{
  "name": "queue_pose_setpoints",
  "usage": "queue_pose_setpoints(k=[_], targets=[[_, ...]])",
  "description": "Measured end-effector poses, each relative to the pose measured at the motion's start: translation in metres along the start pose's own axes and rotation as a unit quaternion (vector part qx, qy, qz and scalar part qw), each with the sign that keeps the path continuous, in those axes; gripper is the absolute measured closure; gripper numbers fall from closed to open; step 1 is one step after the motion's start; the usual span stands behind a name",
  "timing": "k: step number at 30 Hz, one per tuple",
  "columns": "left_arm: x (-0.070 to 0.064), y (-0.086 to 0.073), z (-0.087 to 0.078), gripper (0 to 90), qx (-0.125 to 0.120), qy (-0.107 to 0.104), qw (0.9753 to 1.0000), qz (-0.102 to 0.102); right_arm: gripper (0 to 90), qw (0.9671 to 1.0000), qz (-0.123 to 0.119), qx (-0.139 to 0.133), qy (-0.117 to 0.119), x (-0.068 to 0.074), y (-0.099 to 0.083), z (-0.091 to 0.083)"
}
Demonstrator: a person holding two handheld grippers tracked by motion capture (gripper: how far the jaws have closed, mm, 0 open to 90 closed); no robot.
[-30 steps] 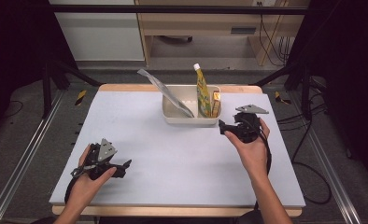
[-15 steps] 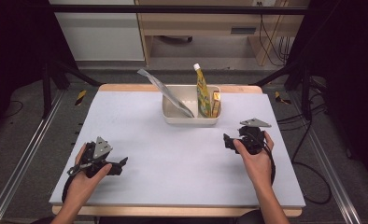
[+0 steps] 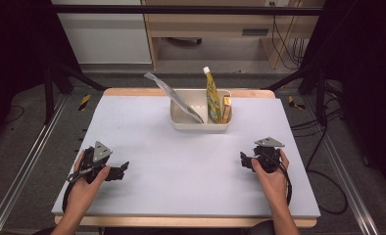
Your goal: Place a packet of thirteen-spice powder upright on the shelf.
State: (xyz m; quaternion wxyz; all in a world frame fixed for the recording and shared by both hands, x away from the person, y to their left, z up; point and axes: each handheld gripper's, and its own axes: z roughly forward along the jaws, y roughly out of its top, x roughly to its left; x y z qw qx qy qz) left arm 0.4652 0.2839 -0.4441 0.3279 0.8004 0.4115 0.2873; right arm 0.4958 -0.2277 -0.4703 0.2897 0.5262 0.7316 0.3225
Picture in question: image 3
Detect small yellow red box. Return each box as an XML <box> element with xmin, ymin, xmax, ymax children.
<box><xmin>220</xmin><ymin>95</ymin><xmax>233</xmax><ymax>124</ymax></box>

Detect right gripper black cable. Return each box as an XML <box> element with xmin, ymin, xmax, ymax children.
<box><xmin>265</xmin><ymin>153</ymin><xmax>293</xmax><ymax>207</ymax></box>

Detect black curtain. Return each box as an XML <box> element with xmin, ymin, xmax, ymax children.
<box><xmin>0</xmin><ymin>0</ymin><xmax>81</xmax><ymax>151</ymax></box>
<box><xmin>298</xmin><ymin>0</ymin><xmax>386</xmax><ymax>200</ymax></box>

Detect clear dried seaweed packet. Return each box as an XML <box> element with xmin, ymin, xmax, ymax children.
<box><xmin>143</xmin><ymin>71</ymin><xmax>205</xmax><ymax>124</ymax></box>

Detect yellow black tape strip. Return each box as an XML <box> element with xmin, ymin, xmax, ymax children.
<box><xmin>287</xmin><ymin>95</ymin><xmax>307</xmax><ymax>111</ymax></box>
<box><xmin>78</xmin><ymin>94</ymin><xmax>92</xmax><ymax>112</ymax></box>

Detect white foam mat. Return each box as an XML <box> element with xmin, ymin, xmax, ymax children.
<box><xmin>51</xmin><ymin>95</ymin><xmax>321</xmax><ymax>218</ymax></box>

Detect grey desk label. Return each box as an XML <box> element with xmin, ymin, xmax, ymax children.
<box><xmin>241</xmin><ymin>28</ymin><xmax>269</xmax><ymax>37</ymax></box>

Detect person's left hand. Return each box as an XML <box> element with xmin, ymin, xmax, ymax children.
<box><xmin>65</xmin><ymin>151</ymin><xmax>112</xmax><ymax>213</ymax></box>

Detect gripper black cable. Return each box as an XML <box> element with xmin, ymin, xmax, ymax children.
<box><xmin>265</xmin><ymin>153</ymin><xmax>293</xmax><ymax>207</ymax></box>
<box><xmin>62</xmin><ymin>180</ymin><xmax>81</xmax><ymax>213</ymax></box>

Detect hanging black cables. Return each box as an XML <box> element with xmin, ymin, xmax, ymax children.
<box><xmin>271</xmin><ymin>3</ymin><xmax>310</xmax><ymax>71</ymax></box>

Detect black horizontal frame bar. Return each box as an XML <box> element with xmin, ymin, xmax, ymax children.
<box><xmin>50</xmin><ymin>4</ymin><xmax>324</xmax><ymax>17</ymax></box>

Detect black metal stand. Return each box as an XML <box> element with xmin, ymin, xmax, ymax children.
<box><xmin>265</xmin><ymin>63</ymin><xmax>329</xmax><ymax>126</ymax></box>
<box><xmin>43</xmin><ymin>62</ymin><xmax>108</xmax><ymax>125</ymax></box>

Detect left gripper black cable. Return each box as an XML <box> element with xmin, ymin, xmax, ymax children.
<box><xmin>62</xmin><ymin>180</ymin><xmax>81</xmax><ymax>213</ymax></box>

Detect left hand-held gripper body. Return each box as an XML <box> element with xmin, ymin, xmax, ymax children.
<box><xmin>67</xmin><ymin>140</ymin><xmax>114</xmax><ymax>184</ymax></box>

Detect thin black floor cable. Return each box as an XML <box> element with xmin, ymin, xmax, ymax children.
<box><xmin>4</xmin><ymin>105</ymin><xmax>25</xmax><ymax>124</ymax></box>

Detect white cabinet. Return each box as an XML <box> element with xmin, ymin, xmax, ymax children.
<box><xmin>50</xmin><ymin>0</ymin><xmax>153</xmax><ymax>65</ymax></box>

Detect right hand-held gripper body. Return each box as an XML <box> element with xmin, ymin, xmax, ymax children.
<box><xmin>253</xmin><ymin>136</ymin><xmax>286</xmax><ymax>174</ymax></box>

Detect yellow spout pouch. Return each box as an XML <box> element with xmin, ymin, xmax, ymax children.
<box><xmin>203</xmin><ymin>66</ymin><xmax>222</xmax><ymax>124</ymax></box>

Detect light wooden desk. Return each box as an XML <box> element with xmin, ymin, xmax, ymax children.
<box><xmin>141</xmin><ymin>0</ymin><xmax>326</xmax><ymax>71</ymax></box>

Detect person's right hand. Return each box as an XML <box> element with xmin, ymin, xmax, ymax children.
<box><xmin>250</xmin><ymin>148</ymin><xmax>291</xmax><ymax>210</ymax></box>

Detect aluminium floor rail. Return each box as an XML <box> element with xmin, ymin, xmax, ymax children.
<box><xmin>303</xmin><ymin>94</ymin><xmax>380</xmax><ymax>235</ymax></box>
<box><xmin>0</xmin><ymin>94</ymin><xmax>70</xmax><ymax>235</ymax></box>

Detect white divided plastic container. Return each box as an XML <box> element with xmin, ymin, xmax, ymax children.
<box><xmin>169</xmin><ymin>88</ymin><xmax>233</xmax><ymax>133</ymax></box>

